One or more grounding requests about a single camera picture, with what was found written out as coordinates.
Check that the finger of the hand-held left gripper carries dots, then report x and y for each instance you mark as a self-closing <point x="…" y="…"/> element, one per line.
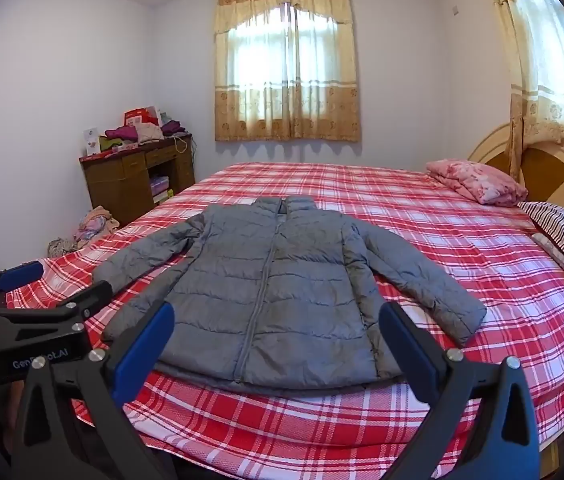
<point x="82" y="300"/>
<point x="19" y="275"/>

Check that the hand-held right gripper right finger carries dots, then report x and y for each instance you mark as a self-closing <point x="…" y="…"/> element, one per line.
<point x="406" y="350"/>

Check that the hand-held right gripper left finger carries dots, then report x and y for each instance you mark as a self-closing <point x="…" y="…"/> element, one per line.
<point x="144" y="345"/>

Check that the grey puffer jacket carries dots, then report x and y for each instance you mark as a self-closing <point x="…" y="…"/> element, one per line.
<point x="282" y="290"/>

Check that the pile of pale clothes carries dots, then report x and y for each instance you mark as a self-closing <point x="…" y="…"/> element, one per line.
<point x="94" y="225"/>

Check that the purple folded clothes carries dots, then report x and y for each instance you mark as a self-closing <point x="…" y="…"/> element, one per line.
<point x="174" y="127"/>

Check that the grey patterned cloth heap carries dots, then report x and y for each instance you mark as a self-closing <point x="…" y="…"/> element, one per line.
<point x="62" y="247"/>

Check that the brown wooden desk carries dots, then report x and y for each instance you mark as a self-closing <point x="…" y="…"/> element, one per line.
<point x="117" y="185"/>

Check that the stack of boxes in desk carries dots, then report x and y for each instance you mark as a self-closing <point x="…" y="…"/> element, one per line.
<point x="160" y="190"/>

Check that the bed with red plaid sheet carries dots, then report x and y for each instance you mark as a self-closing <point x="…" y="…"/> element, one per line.
<point x="386" y="210"/>

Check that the white card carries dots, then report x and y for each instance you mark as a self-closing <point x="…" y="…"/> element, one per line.
<point x="91" y="142"/>

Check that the magenta garment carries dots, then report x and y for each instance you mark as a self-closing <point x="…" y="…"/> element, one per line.
<point x="121" y="133"/>

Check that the beige garment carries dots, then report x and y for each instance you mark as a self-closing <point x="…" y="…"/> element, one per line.
<point x="148" y="132"/>

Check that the pink floral folded blanket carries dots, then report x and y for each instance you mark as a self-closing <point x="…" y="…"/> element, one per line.
<point x="476" y="182"/>

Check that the red box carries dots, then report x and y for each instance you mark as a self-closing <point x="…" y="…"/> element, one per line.
<point x="139" y="116"/>

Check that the wooden bed headboard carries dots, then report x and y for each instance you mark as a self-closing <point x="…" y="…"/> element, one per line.
<point x="551" y="170"/>

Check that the beige floral window curtain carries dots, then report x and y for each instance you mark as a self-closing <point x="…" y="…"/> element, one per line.
<point x="287" y="105"/>

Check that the beige floral side curtain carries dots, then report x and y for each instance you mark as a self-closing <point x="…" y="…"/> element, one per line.
<point x="546" y="60"/>

